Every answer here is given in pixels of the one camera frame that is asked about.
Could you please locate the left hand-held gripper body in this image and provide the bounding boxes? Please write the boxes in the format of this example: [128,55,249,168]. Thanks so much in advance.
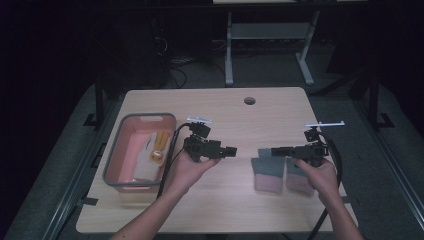
[183,116,228,163]

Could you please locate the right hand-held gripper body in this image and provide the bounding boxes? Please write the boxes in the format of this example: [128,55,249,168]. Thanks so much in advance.
[293,121,346,168]

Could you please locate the grey and pink fingerless glove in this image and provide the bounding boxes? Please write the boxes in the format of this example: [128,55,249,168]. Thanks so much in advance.
[285,156,316,197]
[250,148,287,194]

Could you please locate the beige glove with animal face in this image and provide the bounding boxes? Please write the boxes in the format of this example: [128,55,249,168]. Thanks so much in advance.
[139,130,172,183]

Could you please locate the pink basin with grey rim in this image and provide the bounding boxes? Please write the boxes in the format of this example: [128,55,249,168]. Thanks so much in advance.
[102,112,178,195]

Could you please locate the person's right hand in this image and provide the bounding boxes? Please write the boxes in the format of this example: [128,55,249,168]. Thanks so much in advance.
[292,157,340,203]

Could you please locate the person's left hand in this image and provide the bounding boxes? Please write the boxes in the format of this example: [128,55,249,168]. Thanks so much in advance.
[165,155,222,198]

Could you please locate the black metal stand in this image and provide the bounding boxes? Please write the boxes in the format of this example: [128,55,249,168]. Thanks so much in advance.
[83,74,108,130]
[365,71,396,132]

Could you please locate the right hand-held gripper black cable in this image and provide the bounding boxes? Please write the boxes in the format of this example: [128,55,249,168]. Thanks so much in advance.
[307,130,344,240]

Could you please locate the hand-held gripper black cable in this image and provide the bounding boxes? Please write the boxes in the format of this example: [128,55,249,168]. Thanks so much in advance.
[307,130,344,240]
[155,122,195,200]

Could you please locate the left hand-held gripper black cable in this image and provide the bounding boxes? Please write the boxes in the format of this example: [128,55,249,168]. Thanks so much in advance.
[155,122,195,200]

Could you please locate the cables on floor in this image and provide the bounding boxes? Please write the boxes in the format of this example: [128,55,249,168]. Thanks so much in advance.
[162,55,228,90]

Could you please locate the grey metal floor rail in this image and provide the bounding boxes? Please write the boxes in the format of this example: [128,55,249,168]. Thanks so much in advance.
[353,98,424,232]
[41,99,118,240]

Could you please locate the white metal desk frame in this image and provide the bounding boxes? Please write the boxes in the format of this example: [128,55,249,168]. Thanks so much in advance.
[224,9,322,88]

